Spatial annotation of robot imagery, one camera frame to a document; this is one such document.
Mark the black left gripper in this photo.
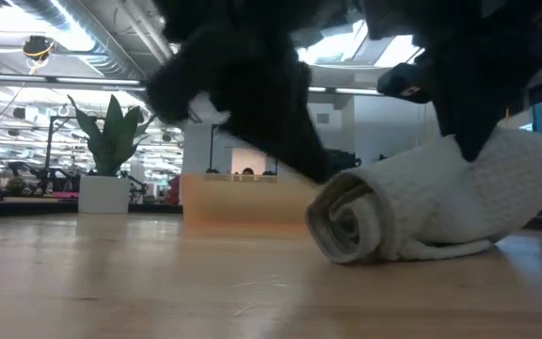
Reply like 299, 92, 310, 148
146, 37, 339, 186

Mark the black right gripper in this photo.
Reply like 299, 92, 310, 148
376, 46, 532, 164

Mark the grey waffle microfiber towel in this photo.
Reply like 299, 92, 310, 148
304, 125, 542, 265

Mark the black cabinet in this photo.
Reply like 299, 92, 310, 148
327, 149, 362, 173

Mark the long ceiling light bar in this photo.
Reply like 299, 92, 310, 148
0, 73, 146, 91
308, 86, 385, 97

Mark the green plant in white pot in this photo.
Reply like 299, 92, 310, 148
67, 93, 159, 216

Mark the silver ceiling duct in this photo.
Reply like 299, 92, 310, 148
9, 0, 173, 80

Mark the black yellow ceiling cable reel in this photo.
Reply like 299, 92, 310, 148
21, 35, 56, 63

